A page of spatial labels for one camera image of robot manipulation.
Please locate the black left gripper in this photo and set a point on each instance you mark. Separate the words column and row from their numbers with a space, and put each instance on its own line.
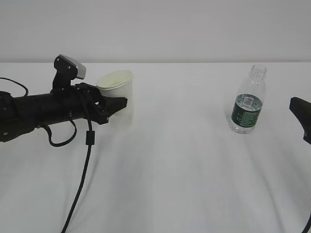
column 85, row 101

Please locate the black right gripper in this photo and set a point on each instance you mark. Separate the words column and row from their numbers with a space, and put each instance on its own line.
column 302, row 111

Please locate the white paper cup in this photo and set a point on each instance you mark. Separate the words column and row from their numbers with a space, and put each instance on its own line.
column 118, row 83

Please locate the clear water bottle green label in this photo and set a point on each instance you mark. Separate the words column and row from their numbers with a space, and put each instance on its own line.
column 249, row 100

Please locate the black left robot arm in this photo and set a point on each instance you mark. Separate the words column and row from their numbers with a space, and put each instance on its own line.
column 21, row 115

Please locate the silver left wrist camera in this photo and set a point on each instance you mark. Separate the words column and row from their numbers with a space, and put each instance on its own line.
column 67, row 69

